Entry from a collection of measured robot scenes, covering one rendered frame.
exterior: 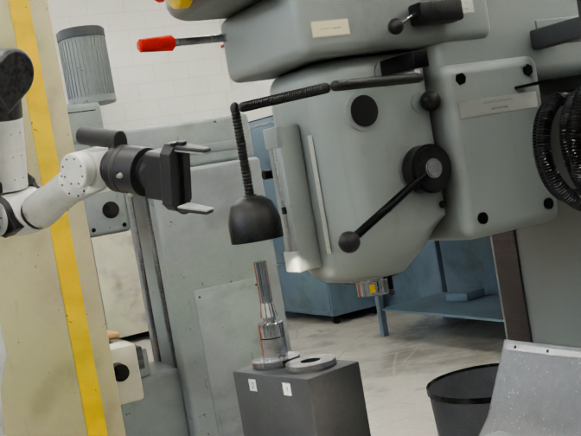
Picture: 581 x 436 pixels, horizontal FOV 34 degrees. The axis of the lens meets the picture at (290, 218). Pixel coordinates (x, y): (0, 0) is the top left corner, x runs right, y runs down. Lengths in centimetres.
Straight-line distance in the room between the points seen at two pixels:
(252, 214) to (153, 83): 980
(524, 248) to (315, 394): 45
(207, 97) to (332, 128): 995
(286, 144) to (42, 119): 176
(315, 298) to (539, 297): 730
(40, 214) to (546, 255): 95
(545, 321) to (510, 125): 42
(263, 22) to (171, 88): 976
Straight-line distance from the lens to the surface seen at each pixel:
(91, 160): 176
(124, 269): 984
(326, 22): 131
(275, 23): 134
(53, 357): 305
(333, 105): 133
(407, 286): 886
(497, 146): 145
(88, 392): 309
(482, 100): 144
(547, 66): 155
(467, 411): 333
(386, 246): 136
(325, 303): 882
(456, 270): 823
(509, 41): 151
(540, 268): 171
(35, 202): 190
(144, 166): 169
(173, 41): 143
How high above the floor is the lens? 149
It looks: 3 degrees down
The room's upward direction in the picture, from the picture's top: 10 degrees counter-clockwise
